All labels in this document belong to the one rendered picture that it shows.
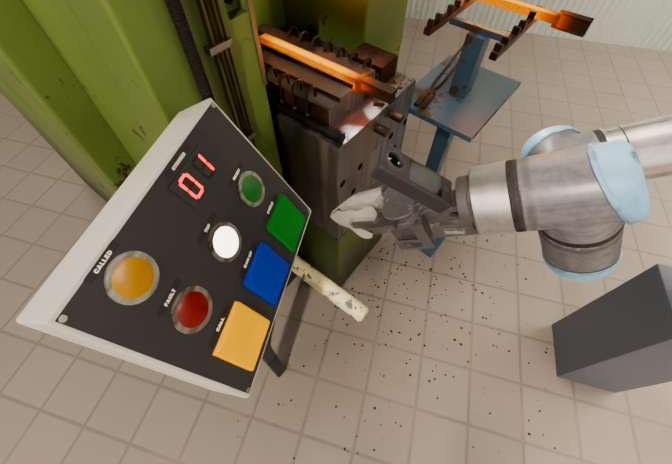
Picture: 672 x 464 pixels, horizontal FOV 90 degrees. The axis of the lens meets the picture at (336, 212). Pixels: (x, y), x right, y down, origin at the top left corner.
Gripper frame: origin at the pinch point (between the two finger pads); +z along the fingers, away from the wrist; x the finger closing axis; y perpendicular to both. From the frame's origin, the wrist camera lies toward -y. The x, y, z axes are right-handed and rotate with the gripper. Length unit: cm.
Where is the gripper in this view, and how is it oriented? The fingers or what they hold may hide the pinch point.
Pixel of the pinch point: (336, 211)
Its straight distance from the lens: 52.9
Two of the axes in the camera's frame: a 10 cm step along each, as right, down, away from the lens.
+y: 4.9, 5.9, 6.4
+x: 2.3, -7.9, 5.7
